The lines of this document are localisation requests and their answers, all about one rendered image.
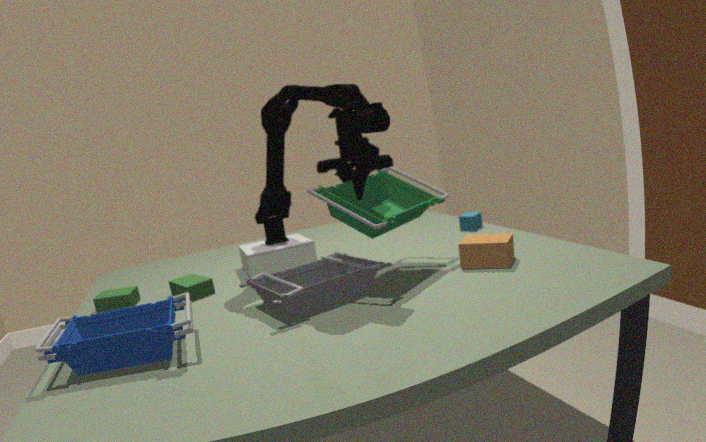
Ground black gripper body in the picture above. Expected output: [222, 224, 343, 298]
[316, 134, 393, 173]

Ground orange-brown rectangular block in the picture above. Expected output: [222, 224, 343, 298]
[459, 233, 515, 269]

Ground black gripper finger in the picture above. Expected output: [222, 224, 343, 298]
[350, 170, 374, 200]
[335, 169, 356, 183]

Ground small teal block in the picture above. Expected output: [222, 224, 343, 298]
[459, 212, 482, 232]

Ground green block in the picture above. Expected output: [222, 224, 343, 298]
[168, 273, 215, 302]
[93, 286, 141, 313]

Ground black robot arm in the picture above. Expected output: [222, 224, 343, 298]
[255, 84, 390, 245]

